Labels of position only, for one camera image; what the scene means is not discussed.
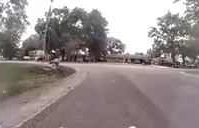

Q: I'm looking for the pale concrete kerb strip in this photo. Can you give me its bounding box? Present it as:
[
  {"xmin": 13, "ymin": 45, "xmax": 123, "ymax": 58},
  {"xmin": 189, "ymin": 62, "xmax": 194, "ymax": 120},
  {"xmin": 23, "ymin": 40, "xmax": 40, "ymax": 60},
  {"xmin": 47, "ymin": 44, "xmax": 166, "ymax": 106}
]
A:
[{"xmin": 0, "ymin": 67, "xmax": 88, "ymax": 128}]

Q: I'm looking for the utility pole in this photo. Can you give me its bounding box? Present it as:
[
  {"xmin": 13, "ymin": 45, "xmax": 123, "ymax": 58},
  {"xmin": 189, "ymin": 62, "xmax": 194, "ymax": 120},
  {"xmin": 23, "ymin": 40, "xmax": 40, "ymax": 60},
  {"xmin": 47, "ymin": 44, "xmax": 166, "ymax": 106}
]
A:
[{"xmin": 41, "ymin": 0, "xmax": 55, "ymax": 63}]

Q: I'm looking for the grey asphalt road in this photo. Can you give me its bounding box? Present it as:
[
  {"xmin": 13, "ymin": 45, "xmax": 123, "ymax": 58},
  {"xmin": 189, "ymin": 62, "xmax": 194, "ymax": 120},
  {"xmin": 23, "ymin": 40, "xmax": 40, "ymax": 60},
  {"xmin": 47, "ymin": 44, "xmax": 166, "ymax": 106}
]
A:
[{"xmin": 0, "ymin": 59, "xmax": 199, "ymax": 128}]

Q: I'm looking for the low long building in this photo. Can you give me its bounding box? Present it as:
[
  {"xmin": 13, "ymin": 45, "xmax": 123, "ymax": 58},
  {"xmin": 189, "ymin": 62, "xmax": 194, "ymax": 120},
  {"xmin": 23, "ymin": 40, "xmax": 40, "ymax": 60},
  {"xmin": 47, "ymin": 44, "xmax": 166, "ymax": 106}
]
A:
[{"xmin": 106, "ymin": 53, "xmax": 152, "ymax": 66}]

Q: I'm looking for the group of dark trees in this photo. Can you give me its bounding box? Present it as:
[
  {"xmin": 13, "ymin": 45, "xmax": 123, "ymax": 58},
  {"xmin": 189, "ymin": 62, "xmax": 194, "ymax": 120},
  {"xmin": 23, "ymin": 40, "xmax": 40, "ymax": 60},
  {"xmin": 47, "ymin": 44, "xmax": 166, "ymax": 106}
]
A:
[{"xmin": 33, "ymin": 5, "xmax": 110, "ymax": 63}]

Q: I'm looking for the row of roadside trees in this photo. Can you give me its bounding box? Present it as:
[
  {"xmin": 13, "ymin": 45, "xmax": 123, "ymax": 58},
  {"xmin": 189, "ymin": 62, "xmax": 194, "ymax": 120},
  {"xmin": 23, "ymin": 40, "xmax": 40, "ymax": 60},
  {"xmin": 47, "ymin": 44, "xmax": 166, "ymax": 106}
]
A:
[{"xmin": 147, "ymin": 0, "xmax": 199, "ymax": 70}]

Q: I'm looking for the distant round tree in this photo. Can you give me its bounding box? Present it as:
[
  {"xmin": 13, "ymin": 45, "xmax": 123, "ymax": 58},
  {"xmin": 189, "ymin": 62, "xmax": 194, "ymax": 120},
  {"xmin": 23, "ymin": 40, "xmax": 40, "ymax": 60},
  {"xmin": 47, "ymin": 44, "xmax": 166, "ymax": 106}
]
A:
[{"xmin": 106, "ymin": 36, "xmax": 127, "ymax": 55}]

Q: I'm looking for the wide grass lawn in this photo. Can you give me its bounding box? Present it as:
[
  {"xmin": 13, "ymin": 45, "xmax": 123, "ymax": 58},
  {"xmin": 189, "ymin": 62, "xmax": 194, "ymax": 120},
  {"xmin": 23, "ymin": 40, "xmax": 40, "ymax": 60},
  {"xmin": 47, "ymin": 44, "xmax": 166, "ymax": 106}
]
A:
[{"xmin": 0, "ymin": 61, "xmax": 77, "ymax": 106}]

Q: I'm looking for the parked vehicle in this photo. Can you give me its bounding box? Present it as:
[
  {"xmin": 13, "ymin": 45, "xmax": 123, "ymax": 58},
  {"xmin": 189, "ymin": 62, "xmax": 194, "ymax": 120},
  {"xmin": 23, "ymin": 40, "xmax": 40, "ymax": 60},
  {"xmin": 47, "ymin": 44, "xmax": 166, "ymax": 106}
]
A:
[{"xmin": 152, "ymin": 57, "xmax": 181, "ymax": 69}]

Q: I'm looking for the cluster of trees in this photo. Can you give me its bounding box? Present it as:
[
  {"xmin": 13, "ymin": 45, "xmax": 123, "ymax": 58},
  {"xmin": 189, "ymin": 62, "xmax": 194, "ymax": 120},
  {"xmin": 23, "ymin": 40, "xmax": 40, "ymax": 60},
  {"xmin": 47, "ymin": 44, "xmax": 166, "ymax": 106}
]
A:
[{"xmin": 0, "ymin": 0, "xmax": 31, "ymax": 61}]

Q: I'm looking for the pale house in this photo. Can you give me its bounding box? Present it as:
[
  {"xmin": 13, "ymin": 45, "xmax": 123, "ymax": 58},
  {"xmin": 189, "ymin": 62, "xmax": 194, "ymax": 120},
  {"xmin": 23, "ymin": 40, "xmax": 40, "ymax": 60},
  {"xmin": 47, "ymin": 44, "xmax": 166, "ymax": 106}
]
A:
[{"xmin": 22, "ymin": 49, "xmax": 47, "ymax": 62}]

